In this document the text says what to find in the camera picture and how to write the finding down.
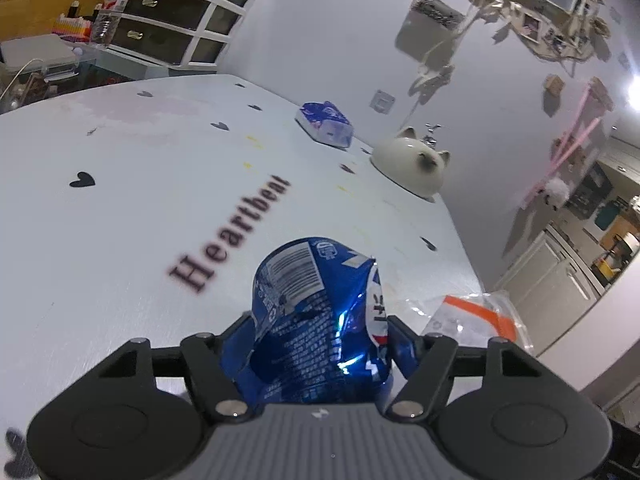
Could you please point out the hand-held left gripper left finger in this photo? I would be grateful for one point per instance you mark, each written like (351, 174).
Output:
(235, 345)

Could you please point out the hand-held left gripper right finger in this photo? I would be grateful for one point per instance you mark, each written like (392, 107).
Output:
(402, 347)

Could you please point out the crushed blue drink can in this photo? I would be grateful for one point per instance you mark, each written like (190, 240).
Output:
(310, 320)

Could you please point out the clear plastic bag orange stripe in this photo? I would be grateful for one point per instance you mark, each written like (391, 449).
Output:
(475, 315)

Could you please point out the white kitchen base cabinets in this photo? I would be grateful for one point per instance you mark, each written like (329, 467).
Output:
(550, 280)

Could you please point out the cat-shaped ceramic ornament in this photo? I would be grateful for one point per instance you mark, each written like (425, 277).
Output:
(410, 165)

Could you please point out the white plush sheep toy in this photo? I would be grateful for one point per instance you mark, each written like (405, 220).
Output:
(556, 191)

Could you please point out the blue tissue pack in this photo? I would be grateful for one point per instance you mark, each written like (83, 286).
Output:
(325, 122)

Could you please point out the white drawer cabinet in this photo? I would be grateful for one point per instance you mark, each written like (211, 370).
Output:
(175, 10)

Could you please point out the clear storage box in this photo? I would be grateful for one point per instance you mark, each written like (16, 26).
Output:
(35, 65)

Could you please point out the standing water bottle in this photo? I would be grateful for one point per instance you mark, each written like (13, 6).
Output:
(111, 10)

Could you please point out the small wall socket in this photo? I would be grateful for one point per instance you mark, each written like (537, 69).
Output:
(381, 101)

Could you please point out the small wooden wall box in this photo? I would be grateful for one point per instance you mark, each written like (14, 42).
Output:
(553, 85)

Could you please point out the small wall shelf box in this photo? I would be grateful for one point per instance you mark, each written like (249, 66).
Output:
(437, 7)

